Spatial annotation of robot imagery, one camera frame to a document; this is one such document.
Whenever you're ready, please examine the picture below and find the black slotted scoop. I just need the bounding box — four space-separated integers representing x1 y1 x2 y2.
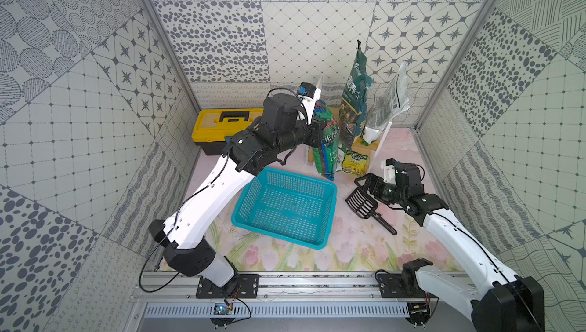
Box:
345 188 398 236

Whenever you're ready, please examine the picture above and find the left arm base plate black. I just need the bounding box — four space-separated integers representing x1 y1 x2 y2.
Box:
196 273 259 299

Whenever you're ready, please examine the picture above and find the left controller board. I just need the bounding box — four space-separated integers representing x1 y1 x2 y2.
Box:
210 303 236 327

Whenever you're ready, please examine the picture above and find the tall dark green fertilizer bag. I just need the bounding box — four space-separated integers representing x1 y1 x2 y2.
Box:
338 40 372 150

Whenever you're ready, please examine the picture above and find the clear white fertilizer bag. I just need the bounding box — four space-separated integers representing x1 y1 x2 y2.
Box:
362 63 410 145

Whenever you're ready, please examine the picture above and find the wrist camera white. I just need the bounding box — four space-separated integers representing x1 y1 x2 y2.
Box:
297 80 321 124
381 158 397 185

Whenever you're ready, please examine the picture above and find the colourful green fertilizer bag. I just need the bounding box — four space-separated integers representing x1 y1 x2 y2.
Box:
313 100 340 181

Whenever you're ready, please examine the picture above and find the wooden white frame shelf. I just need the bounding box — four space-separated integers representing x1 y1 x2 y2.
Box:
305 107 387 171

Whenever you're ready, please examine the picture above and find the teal plastic basket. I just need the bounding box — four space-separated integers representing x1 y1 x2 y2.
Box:
231 167 337 250

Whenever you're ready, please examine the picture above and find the controller board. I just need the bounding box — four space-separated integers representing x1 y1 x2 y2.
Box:
406 303 431 327
210 303 236 327

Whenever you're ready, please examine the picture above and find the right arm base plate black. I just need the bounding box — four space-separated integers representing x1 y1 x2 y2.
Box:
374 269 437 299

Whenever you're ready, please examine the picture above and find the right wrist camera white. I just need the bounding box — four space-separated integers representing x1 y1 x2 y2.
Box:
381 158 397 185

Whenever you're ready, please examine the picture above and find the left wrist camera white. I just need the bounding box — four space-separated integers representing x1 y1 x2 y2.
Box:
297 80 321 124

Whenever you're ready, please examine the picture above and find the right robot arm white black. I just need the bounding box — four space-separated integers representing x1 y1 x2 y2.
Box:
346 159 546 331

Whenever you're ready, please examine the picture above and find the aluminium mounting rail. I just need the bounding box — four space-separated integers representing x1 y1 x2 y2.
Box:
130 271 509 304

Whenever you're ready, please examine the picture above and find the grey slotted cable duct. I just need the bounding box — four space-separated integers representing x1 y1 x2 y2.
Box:
144 301 407 318

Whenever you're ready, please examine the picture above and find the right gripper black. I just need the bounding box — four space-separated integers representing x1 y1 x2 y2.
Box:
355 172 407 206

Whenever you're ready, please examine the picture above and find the right controller board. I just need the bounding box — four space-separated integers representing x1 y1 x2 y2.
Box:
406 303 431 327

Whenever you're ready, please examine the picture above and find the yellow small fertilizer bag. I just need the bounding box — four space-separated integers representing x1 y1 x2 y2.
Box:
342 150 369 177

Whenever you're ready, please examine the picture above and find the yellow black toolbox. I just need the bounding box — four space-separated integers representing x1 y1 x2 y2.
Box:
192 108 263 156

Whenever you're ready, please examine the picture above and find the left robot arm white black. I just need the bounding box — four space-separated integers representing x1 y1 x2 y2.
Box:
149 86 325 294

